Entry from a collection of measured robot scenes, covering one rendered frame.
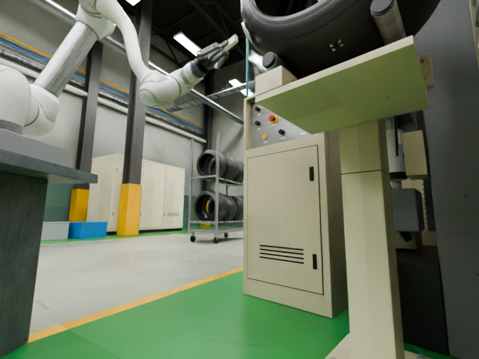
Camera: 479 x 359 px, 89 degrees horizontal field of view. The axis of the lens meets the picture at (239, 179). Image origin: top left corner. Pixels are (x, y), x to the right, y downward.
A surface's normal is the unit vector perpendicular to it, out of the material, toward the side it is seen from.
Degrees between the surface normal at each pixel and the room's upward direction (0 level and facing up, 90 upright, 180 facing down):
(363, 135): 90
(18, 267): 90
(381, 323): 90
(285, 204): 90
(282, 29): 100
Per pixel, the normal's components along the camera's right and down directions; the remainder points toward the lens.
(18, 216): 1.00, 0.00
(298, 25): -0.68, 0.07
